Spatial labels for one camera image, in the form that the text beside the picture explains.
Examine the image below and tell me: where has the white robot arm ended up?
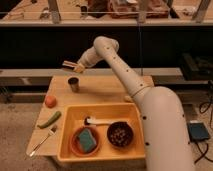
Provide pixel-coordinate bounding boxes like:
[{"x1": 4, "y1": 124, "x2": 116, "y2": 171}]
[{"x1": 75, "y1": 36, "x2": 195, "y2": 171}]

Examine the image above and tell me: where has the small metal cup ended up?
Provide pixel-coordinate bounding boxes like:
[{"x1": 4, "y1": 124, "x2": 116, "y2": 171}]
[{"x1": 68, "y1": 77, "x2": 79, "y2": 93}]

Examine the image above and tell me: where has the wooden table board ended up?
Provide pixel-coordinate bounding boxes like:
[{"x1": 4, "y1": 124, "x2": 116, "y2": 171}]
[{"x1": 25, "y1": 74, "x2": 156, "y2": 158}]

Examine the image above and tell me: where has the orange round fruit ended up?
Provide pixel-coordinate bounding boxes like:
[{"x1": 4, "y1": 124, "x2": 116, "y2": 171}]
[{"x1": 44, "y1": 95, "x2": 57, "y2": 108}]

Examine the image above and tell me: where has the green okra pod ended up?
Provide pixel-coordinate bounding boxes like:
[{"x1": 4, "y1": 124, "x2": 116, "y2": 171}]
[{"x1": 37, "y1": 111, "x2": 61, "y2": 129}]

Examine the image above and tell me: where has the yellow banana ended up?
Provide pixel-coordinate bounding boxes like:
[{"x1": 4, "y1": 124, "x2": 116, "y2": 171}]
[{"x1": 124, "y1": 96, "x2": 133, "y2": 103}]

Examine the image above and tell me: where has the yellow plastic tub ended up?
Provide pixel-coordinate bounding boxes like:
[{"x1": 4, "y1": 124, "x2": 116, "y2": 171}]
[{"x1": 57, "y1": 103, "x2": 145, "y2": 162}]

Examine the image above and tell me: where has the teal sponge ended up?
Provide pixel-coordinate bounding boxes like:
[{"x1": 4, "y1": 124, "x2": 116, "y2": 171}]
[{"x1": 78, "y1": 128, "x2": 97, "y2": 153}]

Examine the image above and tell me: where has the dark bowl with beans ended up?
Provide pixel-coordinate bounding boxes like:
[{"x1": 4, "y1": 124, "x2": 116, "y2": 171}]
[{"x1": 107, "y1": 122, "x2": 134, "y2": 147}]

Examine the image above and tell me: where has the orange plate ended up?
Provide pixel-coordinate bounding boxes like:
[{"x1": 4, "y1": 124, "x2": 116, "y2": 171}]
[{"x1": 69, "y1": 126, "x2": 100, "y2": 157}]

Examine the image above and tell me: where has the black foot pedal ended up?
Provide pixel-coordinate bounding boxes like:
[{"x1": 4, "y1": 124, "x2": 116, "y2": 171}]
[{"x1": 187, "y1": 122, "x2": 210, "y2": 142}]

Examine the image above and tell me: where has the white handled brush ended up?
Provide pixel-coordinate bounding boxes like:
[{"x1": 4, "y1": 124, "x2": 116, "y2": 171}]
[{"x1": 84, "y1": 117, "x2": 126, "y2": 125}]

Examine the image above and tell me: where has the black cable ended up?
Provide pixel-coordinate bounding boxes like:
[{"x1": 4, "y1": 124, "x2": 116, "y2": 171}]
[{"x1": 194, "y1": 89, "x2": 213, "y2": 164}]

